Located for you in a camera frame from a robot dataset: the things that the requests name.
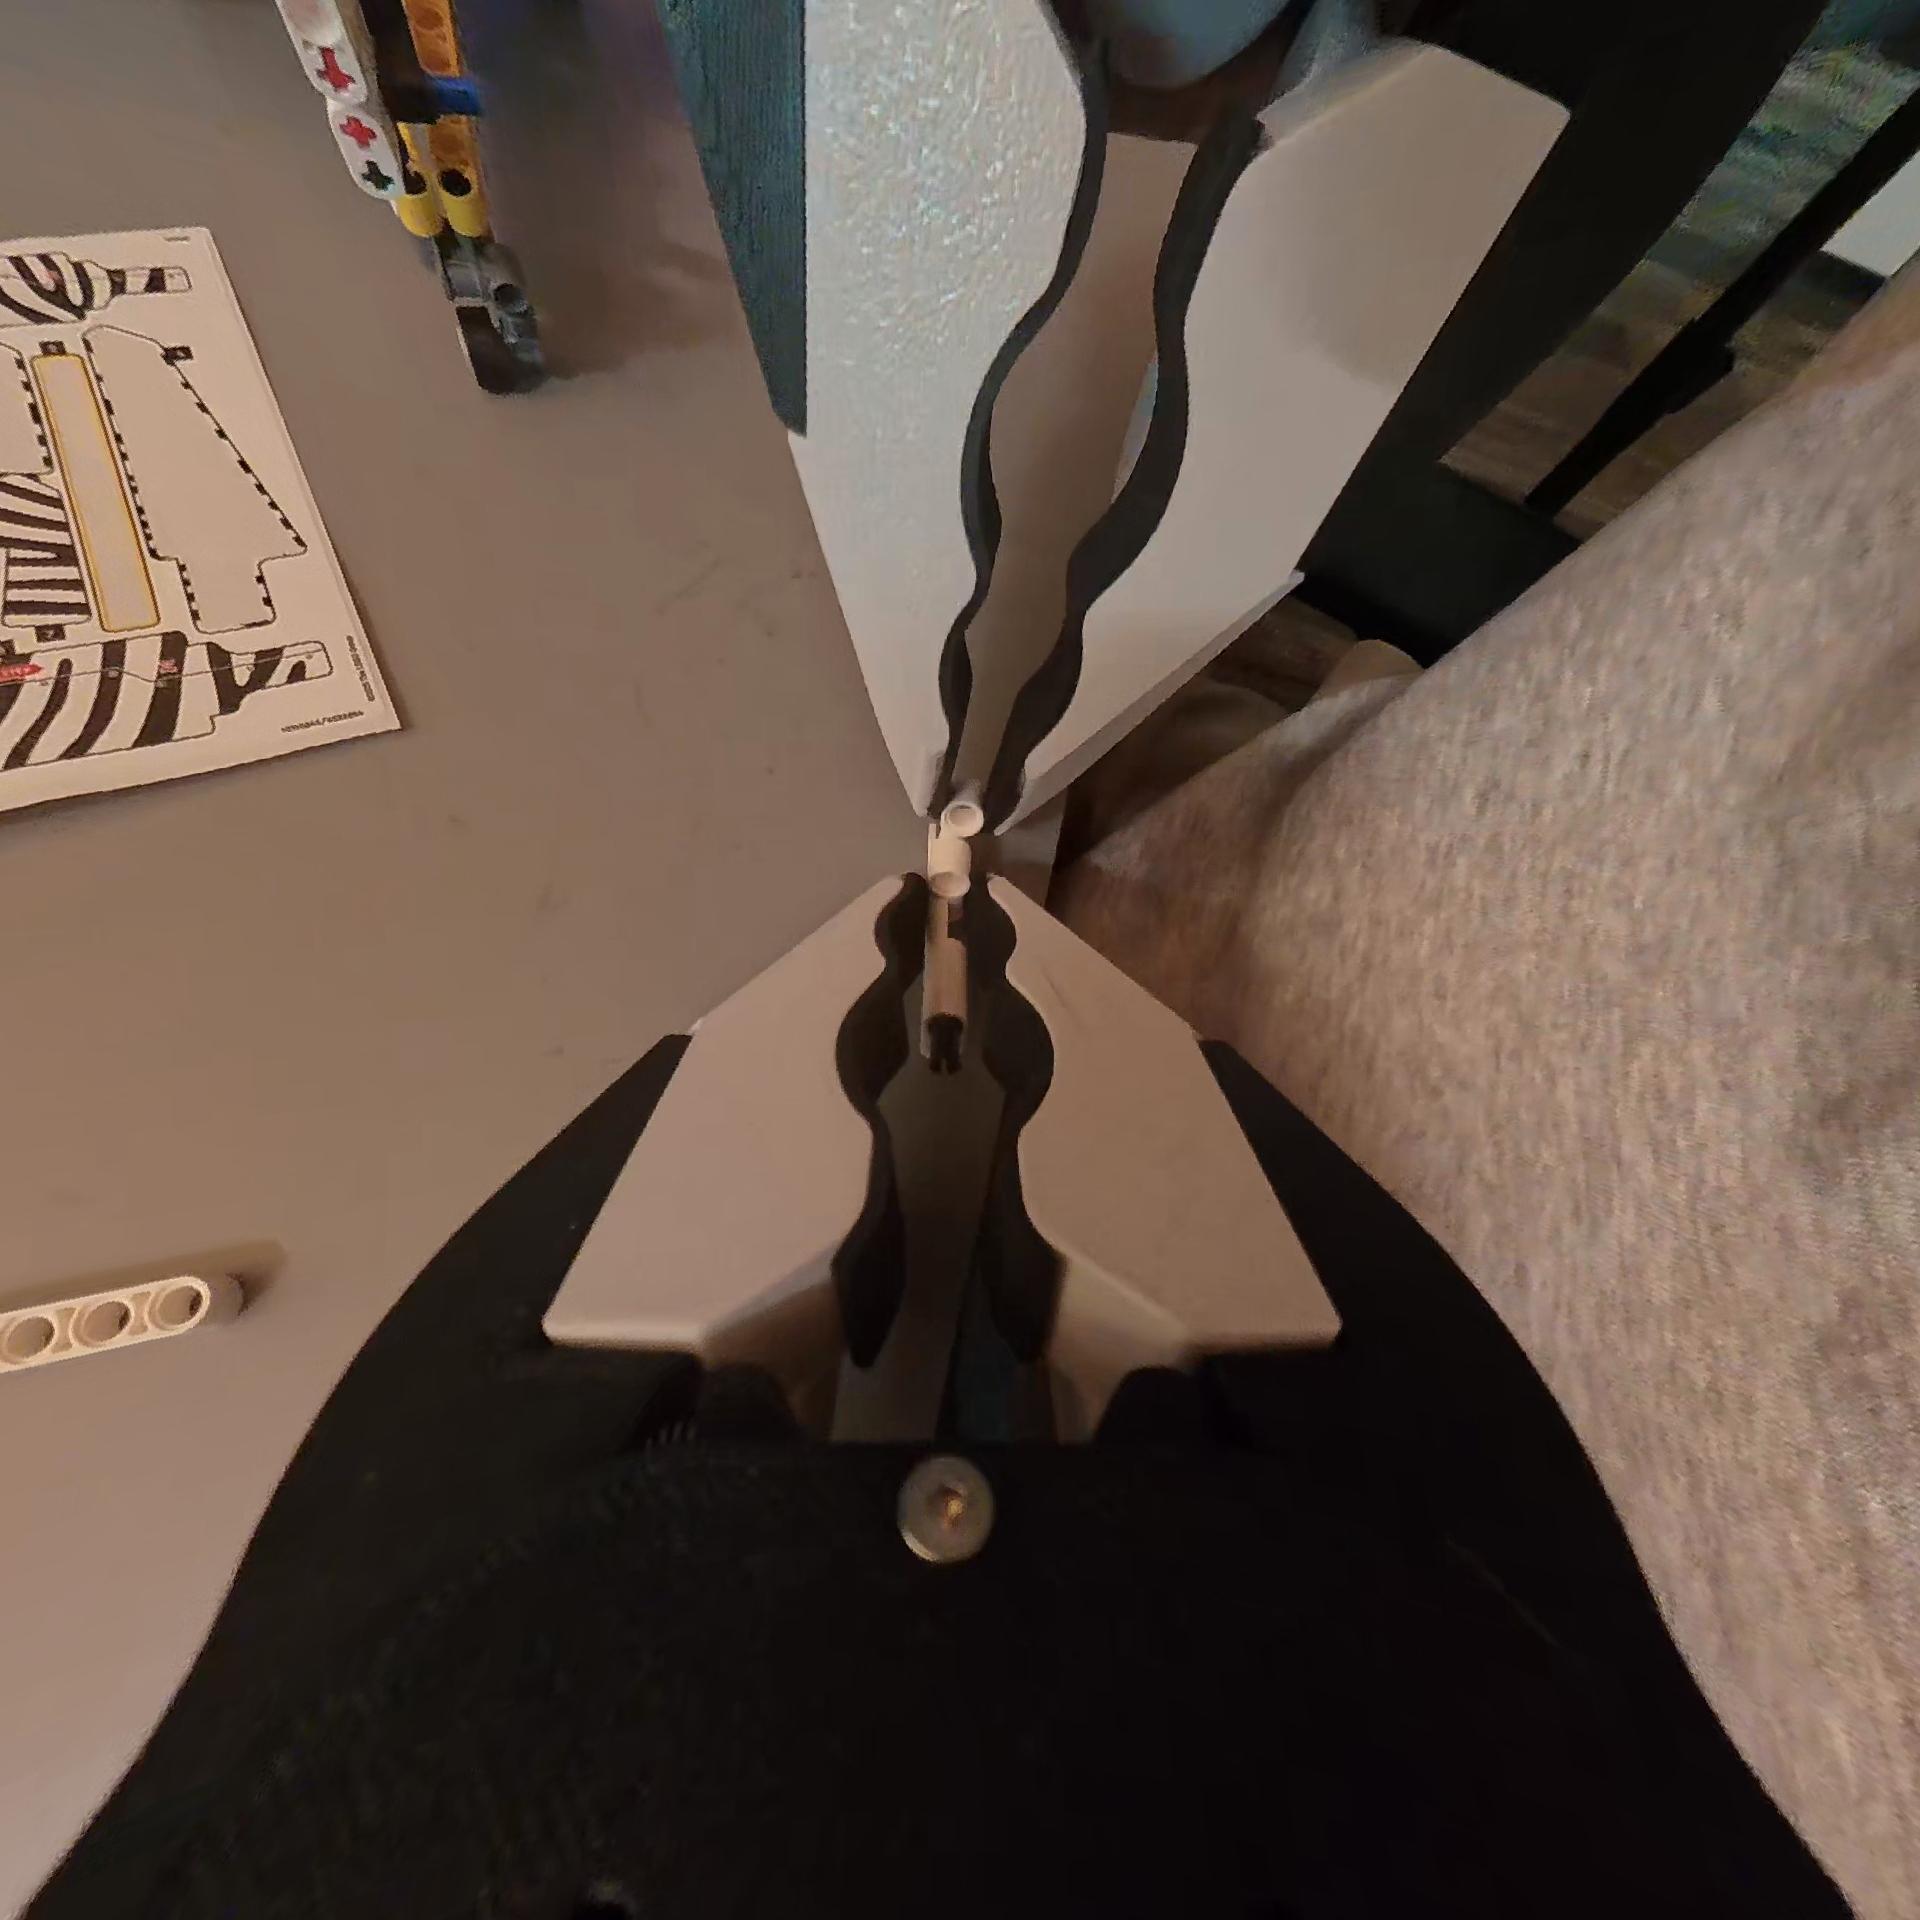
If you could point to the grey zip sweatshirt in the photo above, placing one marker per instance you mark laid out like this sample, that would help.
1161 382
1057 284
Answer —
1574 1123

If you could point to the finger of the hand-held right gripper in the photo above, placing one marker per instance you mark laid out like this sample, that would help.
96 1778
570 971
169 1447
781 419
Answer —
917 302
1351 302

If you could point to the lego airplane model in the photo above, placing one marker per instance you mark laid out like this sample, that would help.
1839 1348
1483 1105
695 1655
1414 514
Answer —
437 135

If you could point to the black table leg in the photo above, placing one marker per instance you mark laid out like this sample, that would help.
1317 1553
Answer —
1443 603

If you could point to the white lego connector assembly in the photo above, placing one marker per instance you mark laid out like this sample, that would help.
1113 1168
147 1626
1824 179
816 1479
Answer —
947 900

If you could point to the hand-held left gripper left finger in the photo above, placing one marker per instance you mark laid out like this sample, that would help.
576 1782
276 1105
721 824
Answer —
706 1187

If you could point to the beige cloth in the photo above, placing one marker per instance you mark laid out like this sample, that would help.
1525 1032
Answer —
1245 719

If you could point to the white lego beam with holes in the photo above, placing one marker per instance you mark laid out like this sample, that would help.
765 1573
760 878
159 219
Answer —
106 1323

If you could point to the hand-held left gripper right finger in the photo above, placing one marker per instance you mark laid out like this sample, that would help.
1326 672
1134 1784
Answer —
1172 1200

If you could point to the zebra sticker sheet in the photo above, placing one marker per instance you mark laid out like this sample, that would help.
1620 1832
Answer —
164 524

